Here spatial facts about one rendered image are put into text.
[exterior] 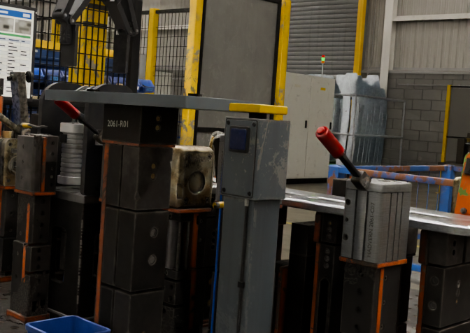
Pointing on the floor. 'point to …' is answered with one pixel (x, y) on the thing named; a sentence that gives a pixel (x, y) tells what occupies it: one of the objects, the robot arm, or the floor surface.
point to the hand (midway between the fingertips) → (95, 63)
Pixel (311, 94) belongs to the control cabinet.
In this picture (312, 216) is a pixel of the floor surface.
